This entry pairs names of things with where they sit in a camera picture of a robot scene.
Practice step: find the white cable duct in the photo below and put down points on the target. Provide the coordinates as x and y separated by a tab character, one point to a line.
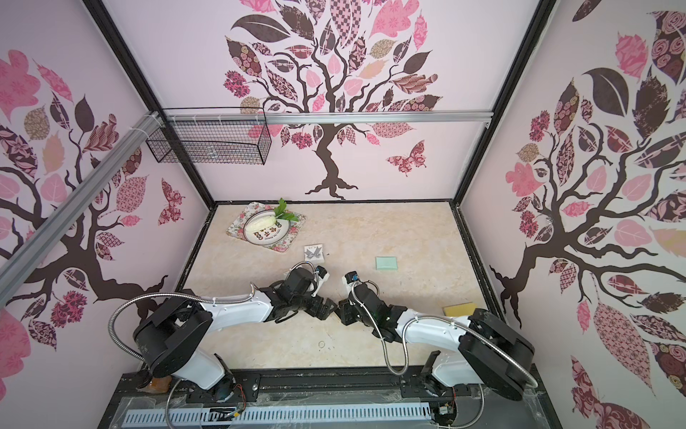
310	414

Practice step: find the black wire basket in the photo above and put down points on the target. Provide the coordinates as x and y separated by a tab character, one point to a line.
230	135

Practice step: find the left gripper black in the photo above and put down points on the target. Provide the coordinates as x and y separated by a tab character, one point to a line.
323	315

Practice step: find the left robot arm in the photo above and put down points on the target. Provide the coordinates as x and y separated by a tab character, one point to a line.
169	340

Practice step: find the white gift box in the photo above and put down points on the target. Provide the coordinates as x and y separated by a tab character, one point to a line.
314	254

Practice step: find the floral round plate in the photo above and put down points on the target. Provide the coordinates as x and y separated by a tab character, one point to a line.
262	229

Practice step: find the left amber spice jar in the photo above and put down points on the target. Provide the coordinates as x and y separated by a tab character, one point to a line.
157	386

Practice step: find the green leaf sprig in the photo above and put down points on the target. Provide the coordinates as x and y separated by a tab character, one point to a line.
281	212

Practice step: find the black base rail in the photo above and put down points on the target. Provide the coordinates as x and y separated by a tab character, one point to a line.
417	382

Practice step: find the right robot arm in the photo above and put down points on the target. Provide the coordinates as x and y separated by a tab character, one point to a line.
475	349

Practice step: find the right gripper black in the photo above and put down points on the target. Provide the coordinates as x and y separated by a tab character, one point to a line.
355	309

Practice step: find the yellow sponge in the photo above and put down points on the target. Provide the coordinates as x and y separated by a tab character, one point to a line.
460	310

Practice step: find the floral square tray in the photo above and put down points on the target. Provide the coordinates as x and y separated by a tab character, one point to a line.
235	230

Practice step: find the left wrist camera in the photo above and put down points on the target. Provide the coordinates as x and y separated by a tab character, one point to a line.
321	274

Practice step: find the aluminium rail left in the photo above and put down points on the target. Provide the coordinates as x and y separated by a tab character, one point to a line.
16	271

